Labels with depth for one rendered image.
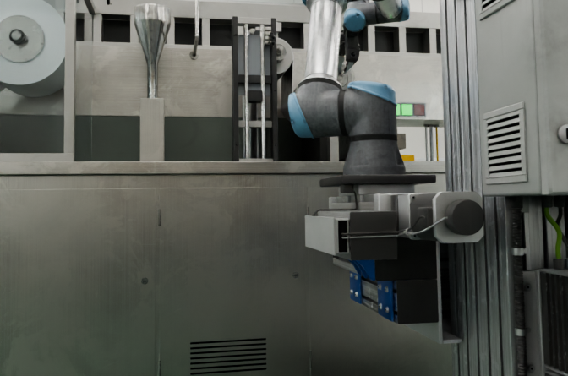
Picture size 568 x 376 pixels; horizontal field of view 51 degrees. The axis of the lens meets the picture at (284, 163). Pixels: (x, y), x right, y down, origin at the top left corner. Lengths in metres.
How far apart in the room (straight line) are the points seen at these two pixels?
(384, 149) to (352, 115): 0.11
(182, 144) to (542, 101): 1.83
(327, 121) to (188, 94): 1.25
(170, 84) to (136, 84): 0.14
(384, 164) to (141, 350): 1.03
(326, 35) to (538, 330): 0.87
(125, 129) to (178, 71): 0.34
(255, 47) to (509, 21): 1.31
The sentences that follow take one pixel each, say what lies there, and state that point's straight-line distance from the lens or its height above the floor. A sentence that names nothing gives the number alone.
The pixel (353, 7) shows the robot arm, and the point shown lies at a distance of 2.09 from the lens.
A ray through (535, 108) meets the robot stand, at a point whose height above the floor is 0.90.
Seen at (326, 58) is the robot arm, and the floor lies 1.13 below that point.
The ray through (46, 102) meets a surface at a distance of 2.08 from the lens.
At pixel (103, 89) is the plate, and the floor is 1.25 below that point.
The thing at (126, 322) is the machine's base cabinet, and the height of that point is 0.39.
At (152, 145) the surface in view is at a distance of 2.30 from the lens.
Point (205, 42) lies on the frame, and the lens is 2.66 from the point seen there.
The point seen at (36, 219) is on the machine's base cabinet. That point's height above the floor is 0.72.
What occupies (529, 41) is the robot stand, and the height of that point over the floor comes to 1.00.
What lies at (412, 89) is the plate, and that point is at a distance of 2.83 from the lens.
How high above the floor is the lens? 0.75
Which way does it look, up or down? 4 degrees up
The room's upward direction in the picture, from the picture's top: 1 degrees counter-clockwise
